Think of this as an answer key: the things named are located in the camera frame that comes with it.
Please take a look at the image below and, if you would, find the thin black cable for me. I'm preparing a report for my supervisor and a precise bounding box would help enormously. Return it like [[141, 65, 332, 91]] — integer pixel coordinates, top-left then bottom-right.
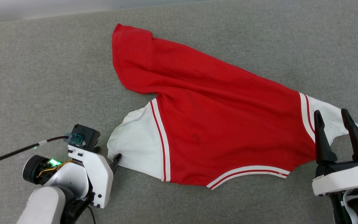
[[87, 205, 96, 224]]

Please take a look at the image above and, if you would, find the red jersey with white sleeves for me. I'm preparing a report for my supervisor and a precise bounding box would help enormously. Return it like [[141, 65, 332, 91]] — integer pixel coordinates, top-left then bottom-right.
[[107, 23, 358, 190]]

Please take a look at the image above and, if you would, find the thick black camera cable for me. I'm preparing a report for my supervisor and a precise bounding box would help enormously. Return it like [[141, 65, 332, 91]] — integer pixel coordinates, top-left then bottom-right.
[[0, 135, 71, 168]]

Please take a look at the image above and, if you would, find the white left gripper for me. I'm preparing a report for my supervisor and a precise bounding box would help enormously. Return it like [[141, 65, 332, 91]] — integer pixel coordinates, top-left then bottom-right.
[[67, 144, 122, 209]]

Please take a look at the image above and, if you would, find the white cable loop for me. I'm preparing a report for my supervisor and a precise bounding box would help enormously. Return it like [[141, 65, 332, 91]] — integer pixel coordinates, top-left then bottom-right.
[[342, 188, 358, 224]]

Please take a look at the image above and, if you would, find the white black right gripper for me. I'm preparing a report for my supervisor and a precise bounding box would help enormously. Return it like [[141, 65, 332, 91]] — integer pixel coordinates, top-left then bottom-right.
[[312, 108, 358, 197]]

